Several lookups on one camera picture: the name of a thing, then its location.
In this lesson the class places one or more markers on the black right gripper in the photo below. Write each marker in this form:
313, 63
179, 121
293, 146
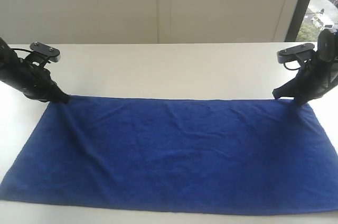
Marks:
318, 75

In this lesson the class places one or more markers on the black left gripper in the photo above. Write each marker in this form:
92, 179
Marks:
33, 82

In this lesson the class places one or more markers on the blue microfibre towel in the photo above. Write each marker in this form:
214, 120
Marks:
239, 157

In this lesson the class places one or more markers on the white van outside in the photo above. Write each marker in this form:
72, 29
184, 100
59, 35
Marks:
321, 22

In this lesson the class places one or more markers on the beige partition panel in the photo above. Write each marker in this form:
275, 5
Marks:
145, 21

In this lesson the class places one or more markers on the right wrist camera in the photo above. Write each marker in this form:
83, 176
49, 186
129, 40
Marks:
300, 53

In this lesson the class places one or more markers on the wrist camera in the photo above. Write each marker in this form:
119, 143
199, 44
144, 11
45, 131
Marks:
300, 53
43, 54

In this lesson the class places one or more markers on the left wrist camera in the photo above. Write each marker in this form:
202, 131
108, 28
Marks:
43, 54

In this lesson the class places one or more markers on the dark window frame post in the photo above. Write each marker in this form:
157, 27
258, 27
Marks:
297, 20

